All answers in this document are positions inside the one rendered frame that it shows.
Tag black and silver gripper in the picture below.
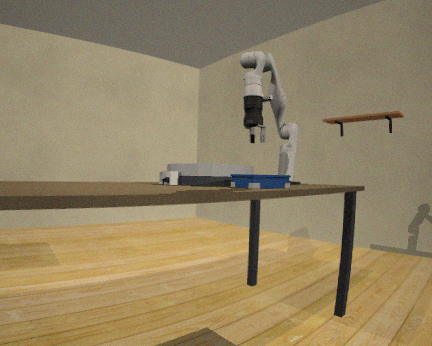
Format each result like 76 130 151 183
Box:
243 84 273 143

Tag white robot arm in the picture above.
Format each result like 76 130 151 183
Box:
240 51 298 181

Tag blue crate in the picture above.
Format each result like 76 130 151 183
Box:
231 174 291 189

